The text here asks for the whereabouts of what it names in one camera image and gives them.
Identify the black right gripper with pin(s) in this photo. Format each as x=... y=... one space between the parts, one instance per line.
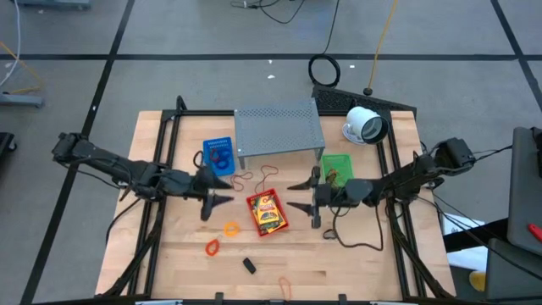
x=330 y=195

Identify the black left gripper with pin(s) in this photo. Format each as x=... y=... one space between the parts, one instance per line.
x=202 y=184

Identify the blue plastic basket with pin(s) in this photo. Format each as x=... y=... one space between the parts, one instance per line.
x=228 y=169

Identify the red plastic basket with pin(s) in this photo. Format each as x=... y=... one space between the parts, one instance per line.
x=271 y=192

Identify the yellow rubber band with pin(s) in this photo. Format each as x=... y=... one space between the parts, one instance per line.
x=330 y=169

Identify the yellow crayon box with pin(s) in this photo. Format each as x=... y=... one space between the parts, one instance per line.
x=267 y=209
x=277 y=228

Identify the grey perforated metal riser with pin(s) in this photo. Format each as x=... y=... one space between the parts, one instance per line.
x=277 y=129

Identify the small black block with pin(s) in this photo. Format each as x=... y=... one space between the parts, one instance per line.
x=250 y=266

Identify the orange rubber band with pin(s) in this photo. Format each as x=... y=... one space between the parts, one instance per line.
x=285 y=278

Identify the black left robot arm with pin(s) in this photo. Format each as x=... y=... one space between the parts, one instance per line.
x=127 y=169

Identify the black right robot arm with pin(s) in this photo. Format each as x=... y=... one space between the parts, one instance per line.
x=415 y=178

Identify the green plastic basket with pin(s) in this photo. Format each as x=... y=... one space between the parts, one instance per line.
x=345 y=163

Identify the black perforated panel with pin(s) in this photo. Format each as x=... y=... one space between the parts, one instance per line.
x=339 y=99

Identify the white sheet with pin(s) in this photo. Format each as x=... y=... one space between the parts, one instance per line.
x=466 y=254

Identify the yellow object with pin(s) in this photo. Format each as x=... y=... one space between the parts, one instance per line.
x=477 y=281

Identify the black floor object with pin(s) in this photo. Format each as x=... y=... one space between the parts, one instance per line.
x=6 y=146

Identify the grey floor base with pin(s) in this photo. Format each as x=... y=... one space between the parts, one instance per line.
x=21 y=100
x=55 y=3

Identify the grey cart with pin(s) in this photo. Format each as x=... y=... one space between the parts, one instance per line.
x=525 y=190

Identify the grey cabinet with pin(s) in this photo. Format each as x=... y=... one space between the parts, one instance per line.
x=512 y=271

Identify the black aluminium table frame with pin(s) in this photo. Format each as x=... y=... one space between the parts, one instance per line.
x=199 y=113

